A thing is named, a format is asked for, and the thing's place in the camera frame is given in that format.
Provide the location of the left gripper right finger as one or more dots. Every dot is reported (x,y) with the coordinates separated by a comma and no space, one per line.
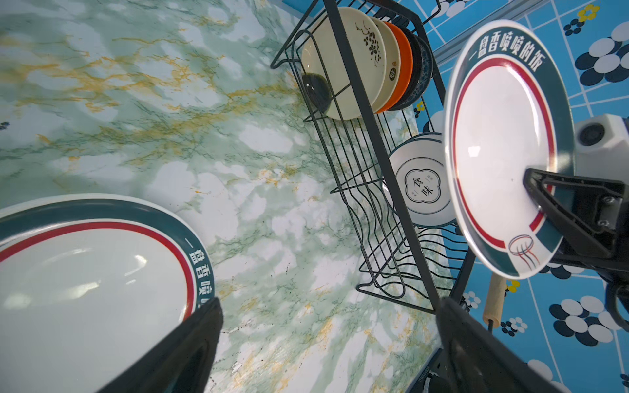
(475,361)

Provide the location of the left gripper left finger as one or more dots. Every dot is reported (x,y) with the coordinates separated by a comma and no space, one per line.
(182,361)

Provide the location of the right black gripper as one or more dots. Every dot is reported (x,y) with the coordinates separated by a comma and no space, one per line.
(591,214)

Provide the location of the green red rim plate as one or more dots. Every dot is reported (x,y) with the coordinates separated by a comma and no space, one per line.
(89,284)
(506,111)

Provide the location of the black wire dish rack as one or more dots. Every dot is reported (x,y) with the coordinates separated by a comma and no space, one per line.
(400,262)

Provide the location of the white plate with emblem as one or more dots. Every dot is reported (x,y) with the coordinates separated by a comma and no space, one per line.
(419,167)

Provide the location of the black plate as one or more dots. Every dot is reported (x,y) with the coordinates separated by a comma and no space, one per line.
(412,90)

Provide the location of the orange plate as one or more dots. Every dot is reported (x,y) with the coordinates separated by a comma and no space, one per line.
(406,57)

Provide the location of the beige plate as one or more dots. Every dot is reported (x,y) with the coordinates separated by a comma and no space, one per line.
(389,92)

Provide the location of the cream plate with flower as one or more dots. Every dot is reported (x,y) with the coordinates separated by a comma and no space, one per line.
(321,56)

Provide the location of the right wooden rack handle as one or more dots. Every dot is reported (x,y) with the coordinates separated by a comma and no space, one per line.
(494,301)

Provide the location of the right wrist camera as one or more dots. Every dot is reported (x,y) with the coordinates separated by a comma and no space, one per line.
(601,148)

